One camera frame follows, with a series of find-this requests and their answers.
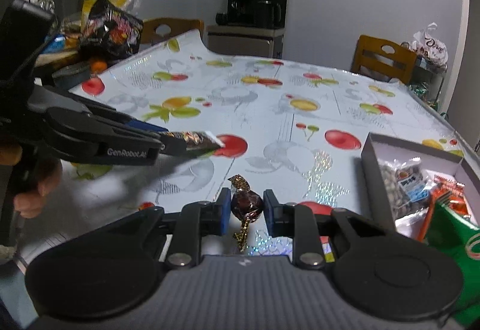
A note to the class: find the orange fruit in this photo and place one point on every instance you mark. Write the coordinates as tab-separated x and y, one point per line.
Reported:
99	66

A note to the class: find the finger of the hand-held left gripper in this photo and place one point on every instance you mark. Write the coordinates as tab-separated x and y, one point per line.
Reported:
150	126
172	144

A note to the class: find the person's left hand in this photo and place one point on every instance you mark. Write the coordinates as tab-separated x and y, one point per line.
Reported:
45	180

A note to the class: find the pile of foil wrapped candies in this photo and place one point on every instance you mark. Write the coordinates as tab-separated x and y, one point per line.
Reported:
418	89

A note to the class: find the clear plastic bag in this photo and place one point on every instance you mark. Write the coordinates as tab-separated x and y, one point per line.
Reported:
131	0

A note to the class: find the black cartoon stick packet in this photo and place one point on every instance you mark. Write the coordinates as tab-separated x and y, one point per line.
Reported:
195	140

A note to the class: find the black tea bar machine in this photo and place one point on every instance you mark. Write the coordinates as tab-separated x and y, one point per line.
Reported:
243	41

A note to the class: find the yellow snack bag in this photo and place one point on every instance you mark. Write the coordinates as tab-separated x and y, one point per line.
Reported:
89	9

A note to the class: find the wooden chair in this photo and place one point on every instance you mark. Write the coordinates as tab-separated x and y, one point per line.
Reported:
375	60
180	24

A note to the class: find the brown foil candy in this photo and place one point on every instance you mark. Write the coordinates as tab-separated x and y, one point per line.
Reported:
245	204

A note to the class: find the metal storage trolley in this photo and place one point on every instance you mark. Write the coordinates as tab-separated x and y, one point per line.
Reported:
437	75

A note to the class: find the grey cardboard box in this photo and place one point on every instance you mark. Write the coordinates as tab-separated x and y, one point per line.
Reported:
412	152

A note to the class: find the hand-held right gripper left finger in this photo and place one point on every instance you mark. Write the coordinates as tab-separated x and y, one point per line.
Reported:
224	212

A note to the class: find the green prawn cracker packet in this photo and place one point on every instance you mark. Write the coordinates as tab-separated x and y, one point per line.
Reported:
457	236

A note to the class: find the fruit print tablecloth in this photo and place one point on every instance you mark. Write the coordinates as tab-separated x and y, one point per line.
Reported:
262	109

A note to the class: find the long orange stick packet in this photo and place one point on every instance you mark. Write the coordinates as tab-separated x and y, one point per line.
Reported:
427	221

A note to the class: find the white plastic bag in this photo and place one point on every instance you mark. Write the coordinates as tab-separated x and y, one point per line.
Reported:
431	47

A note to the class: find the blue box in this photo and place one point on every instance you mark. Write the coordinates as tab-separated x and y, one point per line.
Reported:
54	44

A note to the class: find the clear melon seed packet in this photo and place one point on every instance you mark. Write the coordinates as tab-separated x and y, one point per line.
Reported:
393	184

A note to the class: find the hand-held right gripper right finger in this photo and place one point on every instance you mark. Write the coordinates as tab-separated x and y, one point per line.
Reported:
270	214

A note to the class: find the black noodle bag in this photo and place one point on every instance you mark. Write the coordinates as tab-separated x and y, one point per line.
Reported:
112	30

